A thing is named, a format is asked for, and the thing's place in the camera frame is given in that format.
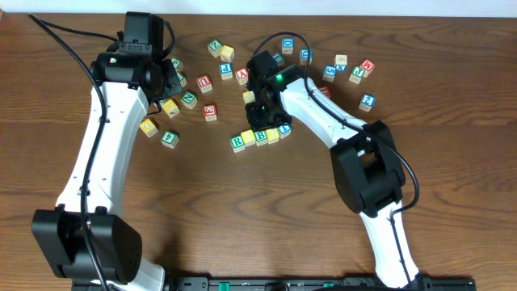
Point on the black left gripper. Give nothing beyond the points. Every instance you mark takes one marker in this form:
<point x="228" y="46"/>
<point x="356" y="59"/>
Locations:
<point x="172" y="81"/>

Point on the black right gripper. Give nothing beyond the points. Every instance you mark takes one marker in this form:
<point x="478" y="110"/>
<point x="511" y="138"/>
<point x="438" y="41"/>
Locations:
<point x="257" y="124"/>

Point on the green B wooden block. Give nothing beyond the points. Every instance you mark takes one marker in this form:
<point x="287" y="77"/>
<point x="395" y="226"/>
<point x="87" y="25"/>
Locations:
<point x="260" y="138"/>

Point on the yellow O wooden block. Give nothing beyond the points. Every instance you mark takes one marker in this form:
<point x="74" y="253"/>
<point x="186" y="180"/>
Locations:
<point x="248" y="137"/>

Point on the blue T wooden block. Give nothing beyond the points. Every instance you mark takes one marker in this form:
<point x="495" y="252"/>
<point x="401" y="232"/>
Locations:
<point x="284" y="130"/>

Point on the green R wooden block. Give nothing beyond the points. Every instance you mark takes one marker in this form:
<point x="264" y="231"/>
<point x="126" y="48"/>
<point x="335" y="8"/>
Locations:
<point x="237" y="144"/>

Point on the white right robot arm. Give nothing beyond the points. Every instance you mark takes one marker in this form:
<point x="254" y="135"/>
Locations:
<point x="369" y="173"/>

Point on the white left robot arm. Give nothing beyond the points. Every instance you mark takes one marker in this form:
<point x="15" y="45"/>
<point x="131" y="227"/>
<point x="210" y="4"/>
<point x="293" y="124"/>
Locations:
<point x="85" y="238"/>

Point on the green 7 wooden block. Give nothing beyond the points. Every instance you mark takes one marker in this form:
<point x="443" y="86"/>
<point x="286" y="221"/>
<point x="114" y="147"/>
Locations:
<point x="182" y="79"/>

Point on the green J block left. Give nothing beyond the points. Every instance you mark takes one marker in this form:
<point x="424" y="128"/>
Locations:
<point x="178" y="64"/>

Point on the green N wooden block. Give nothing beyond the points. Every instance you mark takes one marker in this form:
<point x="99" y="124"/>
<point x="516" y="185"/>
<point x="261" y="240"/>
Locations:
<point x="189" y="100"/>

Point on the yellow C wooden block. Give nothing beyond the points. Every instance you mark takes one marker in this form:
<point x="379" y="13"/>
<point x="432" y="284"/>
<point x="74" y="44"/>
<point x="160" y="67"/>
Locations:
<point x="248" y="97"/>

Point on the red U block left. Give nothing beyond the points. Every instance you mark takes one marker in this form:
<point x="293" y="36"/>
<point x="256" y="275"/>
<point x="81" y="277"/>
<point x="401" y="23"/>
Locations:
<point x="204" y="83"/>

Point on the red E wooden block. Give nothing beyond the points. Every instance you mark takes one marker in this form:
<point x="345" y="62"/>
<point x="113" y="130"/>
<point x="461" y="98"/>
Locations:
<point x="210" y="112"/>

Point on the red A wooden block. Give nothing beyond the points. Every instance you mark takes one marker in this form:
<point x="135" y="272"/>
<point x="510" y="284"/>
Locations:
<point x="242" y="76"/>

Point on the green 4 wooden block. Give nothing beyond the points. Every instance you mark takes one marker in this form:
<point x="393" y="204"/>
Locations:
<point x="170" y="139"/>

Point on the blue P wooden block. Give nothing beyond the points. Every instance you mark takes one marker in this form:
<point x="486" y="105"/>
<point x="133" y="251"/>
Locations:
<point x="226" y="70"/>

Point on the green Z wooden block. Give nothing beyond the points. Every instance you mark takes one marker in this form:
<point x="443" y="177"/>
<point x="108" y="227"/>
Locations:
<point x="215" y="47"/>

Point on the blue L wooden block upper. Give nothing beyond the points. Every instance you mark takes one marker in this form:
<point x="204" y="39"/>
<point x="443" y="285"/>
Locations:
<point x="279" y="59"/>

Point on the red U wooden block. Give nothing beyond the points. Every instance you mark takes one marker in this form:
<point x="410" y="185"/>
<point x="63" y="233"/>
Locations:
<point x="325" y="91"/>

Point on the blue D wooden block back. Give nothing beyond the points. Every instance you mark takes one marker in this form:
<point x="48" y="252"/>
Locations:
<point x="287" y="46"/>

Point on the blue d wooden block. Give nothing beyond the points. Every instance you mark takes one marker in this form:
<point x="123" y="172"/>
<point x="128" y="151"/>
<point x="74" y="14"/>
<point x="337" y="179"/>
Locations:
<point x="306" y="56"/>
<point x="287" y="46"/>

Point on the blue D wooden block right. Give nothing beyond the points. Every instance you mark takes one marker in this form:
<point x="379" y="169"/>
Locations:
<point x="306" y="56"/>

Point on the blue 5 wooden block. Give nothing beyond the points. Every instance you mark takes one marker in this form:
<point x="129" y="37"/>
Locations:
<point x="329" y="73"/>

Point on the blue X wooden block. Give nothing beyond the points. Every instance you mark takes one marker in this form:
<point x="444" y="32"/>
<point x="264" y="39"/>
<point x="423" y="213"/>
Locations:
<point x="340" y="62"/>

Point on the green J wooden block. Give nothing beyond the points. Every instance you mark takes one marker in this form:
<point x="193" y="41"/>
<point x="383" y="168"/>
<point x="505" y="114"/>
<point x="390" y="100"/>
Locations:
<point x="357" y="74"/>

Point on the blue 2 wooden block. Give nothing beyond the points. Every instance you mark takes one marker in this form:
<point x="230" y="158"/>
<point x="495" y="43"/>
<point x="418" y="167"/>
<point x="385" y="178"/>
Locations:
<point x="367" y="102"/>

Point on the red M wooden block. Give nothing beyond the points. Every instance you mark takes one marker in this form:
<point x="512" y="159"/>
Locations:
<point x="368" y="67"/>

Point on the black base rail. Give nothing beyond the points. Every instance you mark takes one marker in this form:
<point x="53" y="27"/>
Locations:
<point x="360" y="283"/>

